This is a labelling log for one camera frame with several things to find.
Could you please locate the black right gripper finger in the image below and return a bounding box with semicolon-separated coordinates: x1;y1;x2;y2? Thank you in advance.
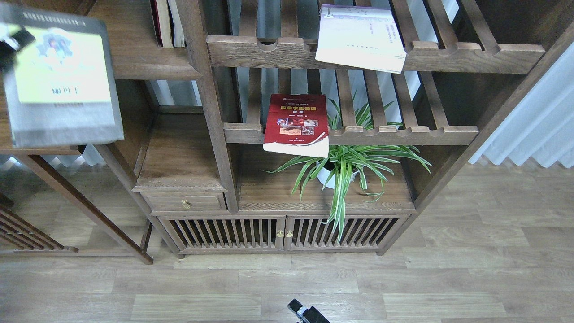
287;298;330;323

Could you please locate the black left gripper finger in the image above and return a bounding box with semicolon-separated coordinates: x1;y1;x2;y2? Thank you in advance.
0;24;36;68

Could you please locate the green grey cover book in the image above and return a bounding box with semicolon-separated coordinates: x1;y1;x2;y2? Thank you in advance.
1;2;124;148

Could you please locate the wooden side table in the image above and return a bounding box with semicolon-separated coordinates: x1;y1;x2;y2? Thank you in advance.
1;84;152;264

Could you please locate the white plant pot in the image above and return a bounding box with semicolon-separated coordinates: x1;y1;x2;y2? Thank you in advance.
317;161;336;189

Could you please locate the dark red upright book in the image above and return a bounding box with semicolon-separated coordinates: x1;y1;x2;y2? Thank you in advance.
149;0;163;47

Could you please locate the green spider plant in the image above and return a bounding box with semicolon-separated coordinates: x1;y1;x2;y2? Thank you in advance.
274;116;430;240

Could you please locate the beige upright book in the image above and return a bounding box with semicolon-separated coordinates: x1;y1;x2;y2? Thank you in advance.
155;0;174;48

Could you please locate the brass drawer knob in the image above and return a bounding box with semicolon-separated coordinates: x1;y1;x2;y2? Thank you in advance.
181;200;191;210

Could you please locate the red cover book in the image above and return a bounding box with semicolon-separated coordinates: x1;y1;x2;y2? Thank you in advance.
262;94;329;158

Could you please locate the large wooden bookshelf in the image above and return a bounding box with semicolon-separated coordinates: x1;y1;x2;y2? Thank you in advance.
12;0;573;258

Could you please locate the white cover book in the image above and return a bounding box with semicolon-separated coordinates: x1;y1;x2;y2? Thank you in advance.
315;4;406;74

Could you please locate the white curtain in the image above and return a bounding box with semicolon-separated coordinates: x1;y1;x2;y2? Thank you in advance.
469;45;574;168

